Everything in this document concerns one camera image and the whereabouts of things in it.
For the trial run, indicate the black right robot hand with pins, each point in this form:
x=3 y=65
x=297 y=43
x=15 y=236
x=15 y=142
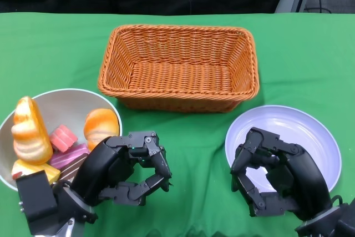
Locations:
x=302 y=173

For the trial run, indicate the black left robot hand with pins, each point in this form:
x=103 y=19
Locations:
x=111 y=162

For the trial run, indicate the round striped orange bread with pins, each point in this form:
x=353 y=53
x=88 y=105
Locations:
x=101 y=126

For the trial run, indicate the grey round bowl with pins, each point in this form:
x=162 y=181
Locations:
x=66 y=106

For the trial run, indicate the long ridged orange bread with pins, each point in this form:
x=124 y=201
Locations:
x=30 y=134

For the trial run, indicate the chocolate striped cake slice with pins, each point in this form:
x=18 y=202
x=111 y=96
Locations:
x=70 y=170

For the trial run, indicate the magenta striped cake slice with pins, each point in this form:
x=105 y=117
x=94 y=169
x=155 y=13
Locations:
x=69 y=156

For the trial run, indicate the lavender round plate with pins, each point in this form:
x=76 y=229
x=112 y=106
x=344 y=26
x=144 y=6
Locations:
x=305 y=126

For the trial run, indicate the coral pink cake slice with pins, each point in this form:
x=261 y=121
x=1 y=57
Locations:
x=63 y=138

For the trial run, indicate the yellow cake slice with fruit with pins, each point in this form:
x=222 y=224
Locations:
x=36 y=169

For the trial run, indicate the orange wicker basket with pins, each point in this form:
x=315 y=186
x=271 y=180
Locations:
x=180 y=76

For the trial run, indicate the green tablecloth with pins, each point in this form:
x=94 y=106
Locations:
x=41 y=54

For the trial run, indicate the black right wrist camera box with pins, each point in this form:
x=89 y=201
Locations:
x=346 y=220

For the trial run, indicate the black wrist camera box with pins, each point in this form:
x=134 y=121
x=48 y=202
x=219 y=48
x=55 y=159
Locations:
x=346 y=220
x=36 y=198

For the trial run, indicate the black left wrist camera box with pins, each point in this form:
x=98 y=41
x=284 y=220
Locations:
x=36 y=198

